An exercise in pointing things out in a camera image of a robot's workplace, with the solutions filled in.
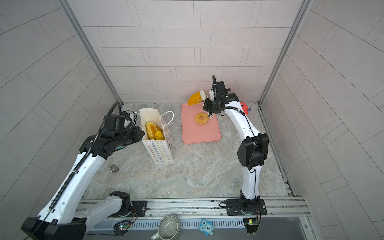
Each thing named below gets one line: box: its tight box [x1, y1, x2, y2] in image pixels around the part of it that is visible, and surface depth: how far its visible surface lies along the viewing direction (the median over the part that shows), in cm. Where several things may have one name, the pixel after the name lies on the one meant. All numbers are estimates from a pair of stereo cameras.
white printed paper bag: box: [139, 108, 174, 164], surface depth 80 cm
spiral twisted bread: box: [145, 121, 158, 140], surface depth 85 cm
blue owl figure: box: [198, 218, 215, 237], surface depth 67 cm
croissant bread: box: [187, 92, 203, 106], surface depth 93 cm
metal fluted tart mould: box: [158, 214, 182, 240], surface depth 67 cm
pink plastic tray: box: [181, 102, 221, 144], surface depth 104 cm
